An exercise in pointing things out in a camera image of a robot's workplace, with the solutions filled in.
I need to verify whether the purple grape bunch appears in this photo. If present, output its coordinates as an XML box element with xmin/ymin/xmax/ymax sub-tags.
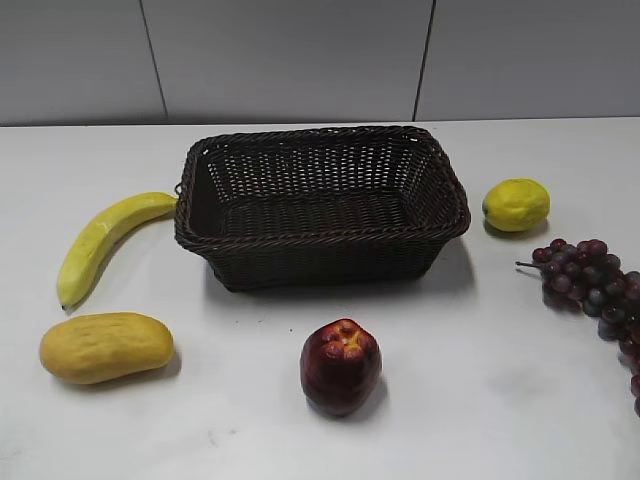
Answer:
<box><xmin>515</xmin><ymin>238</ymin><xmax>639</xmax><ymax>411</ymax></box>

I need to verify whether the dark brown woven basket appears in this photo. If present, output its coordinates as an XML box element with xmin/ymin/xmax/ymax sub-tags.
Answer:
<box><xmin>175</xmin><ymin>126</ymin><xmax>471</xmax><ymax>292</ymax></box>

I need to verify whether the red apple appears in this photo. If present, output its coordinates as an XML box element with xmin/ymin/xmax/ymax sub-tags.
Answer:
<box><xmin>300</xmin><ymin>318</ymin><xmax>382</xmax><ymax>417</ymax></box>

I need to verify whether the yellow lemon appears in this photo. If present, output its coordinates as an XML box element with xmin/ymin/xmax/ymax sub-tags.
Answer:
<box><xmin>482</xmin><ymin>178</ymin><xmax>551</xmax><ymax>233</ymax></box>

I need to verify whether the yellow banana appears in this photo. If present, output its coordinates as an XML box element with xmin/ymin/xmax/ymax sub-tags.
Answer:
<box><xmin>56</xmin><ymin>192</ymin><xmax>177</xmax><ymax>310</ymax></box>

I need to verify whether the yellow mango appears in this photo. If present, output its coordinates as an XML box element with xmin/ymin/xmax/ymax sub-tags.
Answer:
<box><xmin>39</xmin><ymin>312</ymin><xmax>174</xmax><ymax>385</ymax></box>

